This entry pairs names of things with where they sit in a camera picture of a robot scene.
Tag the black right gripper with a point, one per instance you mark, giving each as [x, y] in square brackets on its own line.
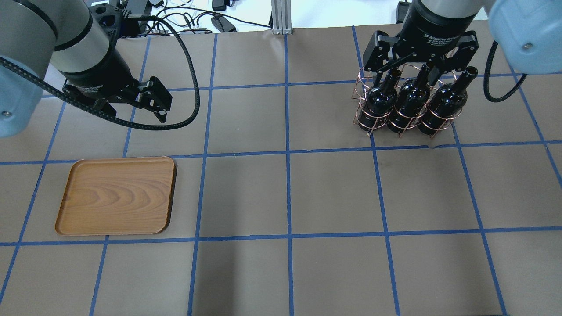
[439, 27]

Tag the black power adapter right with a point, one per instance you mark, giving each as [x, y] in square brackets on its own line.
[402, 9]

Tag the wooden tray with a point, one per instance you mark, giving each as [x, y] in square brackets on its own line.
[117, 196]

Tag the copper wire bottle basket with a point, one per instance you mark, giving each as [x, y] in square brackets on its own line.
[362, 88]

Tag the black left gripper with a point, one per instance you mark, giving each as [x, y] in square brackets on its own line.
[102, 73]

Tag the dark wine bottle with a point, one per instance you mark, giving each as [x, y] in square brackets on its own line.
[411, 99]
[379, 102]
[446, 103]

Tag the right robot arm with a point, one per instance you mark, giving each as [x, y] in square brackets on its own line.
[527, 31]

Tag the aluminium frame post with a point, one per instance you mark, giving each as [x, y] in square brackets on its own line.
[281, 17]

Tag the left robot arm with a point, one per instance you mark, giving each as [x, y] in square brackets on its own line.
[68, 49]

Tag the black power adapter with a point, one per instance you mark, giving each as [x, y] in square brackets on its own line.
[222, 24]
[402, 9]

